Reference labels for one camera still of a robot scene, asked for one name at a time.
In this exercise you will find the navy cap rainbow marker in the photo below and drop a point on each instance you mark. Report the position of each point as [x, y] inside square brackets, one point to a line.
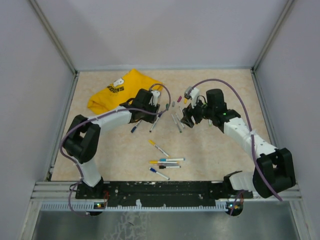
[154, 124]

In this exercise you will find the cyan cap marker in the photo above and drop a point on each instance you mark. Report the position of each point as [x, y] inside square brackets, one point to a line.
[172, 159]

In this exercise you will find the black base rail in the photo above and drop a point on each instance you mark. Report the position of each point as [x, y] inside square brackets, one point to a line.
[147, 194]

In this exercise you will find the navy cap white marker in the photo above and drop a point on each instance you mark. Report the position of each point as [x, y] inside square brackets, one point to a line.
[135, 126]

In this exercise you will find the black cap marker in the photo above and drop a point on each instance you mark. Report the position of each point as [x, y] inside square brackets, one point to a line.
[169, 166]

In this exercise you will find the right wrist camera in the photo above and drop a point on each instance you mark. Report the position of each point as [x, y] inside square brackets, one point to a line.
[192, 93]

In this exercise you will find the grey cap marker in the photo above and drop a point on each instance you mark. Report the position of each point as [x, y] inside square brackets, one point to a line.
[179, 120]

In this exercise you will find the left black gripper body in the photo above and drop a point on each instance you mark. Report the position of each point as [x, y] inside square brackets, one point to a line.
[148, 117]

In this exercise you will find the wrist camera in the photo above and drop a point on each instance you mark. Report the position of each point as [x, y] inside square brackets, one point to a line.
[155, 97]
[192, 93]

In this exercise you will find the blue cap whiteboard marker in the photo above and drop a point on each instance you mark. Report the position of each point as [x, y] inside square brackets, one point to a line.
[158, 173]

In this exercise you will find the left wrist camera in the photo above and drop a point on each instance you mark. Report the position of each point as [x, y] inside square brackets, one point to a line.
[155, 97]

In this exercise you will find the yellow cap short marker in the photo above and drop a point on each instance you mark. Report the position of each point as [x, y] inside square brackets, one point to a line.
[159, 148]

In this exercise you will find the yellow cap silver marker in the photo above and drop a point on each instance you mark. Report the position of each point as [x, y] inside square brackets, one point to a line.
[163, 162]

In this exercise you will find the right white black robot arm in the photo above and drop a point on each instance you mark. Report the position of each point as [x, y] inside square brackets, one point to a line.
[274, 170]

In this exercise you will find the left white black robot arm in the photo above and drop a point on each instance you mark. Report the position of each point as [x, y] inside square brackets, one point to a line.
[81, 141]

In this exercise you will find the yellow printed t-shirt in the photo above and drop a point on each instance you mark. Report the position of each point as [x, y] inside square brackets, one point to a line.
[120, 91]

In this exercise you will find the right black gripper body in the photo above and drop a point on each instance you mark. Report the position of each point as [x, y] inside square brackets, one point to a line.
[200, 111]

